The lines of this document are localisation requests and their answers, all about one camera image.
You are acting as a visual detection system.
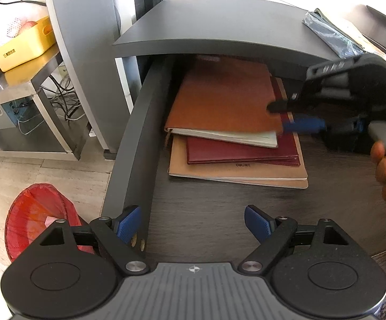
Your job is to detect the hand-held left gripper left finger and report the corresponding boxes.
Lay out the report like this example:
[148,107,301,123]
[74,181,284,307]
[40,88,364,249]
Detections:
[39,206,149,277]

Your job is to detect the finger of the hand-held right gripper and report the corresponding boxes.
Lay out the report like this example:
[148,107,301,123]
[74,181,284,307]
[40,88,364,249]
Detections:
[266,94,313,114]
[282,115,328,134]

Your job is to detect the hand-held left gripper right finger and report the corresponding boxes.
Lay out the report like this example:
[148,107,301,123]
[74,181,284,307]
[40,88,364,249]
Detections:
[238,205,350,274]

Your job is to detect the dark wooden drawer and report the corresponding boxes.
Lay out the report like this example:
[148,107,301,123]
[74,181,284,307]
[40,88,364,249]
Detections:
[100,53,386,274]

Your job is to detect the brown leather notebook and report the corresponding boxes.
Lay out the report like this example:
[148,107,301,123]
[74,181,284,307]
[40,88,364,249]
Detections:
[164,55,285,149]

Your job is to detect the tan kraft notebook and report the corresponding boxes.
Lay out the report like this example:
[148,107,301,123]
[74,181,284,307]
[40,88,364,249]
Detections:
[167,133,309,190]

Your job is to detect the blue plastic packet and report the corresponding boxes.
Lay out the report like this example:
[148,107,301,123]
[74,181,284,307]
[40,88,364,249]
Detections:
[302,11,367,59]

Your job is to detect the maroon notebook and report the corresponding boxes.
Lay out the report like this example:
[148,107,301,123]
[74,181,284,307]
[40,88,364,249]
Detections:
[185,76,302,168]

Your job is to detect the red mesh basket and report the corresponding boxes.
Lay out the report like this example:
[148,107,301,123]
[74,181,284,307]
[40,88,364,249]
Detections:
[5,183,95,263]

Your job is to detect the dark cabinet top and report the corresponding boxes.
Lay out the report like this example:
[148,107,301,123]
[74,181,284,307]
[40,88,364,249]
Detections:
[112,0,347,83]

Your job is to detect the stainless steel table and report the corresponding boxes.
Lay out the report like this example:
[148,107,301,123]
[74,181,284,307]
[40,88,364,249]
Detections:
[0,46,90,161]

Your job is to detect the grey curved panel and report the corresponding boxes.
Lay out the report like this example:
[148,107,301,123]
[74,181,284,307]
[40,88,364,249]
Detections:
[40,0,134,160]

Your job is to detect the yellow plastic box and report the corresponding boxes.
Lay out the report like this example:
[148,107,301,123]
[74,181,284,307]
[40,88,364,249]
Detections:
[0,16,58,73]

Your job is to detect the bundle of cables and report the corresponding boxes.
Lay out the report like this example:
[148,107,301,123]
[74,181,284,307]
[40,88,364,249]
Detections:
[13,73,88,135]

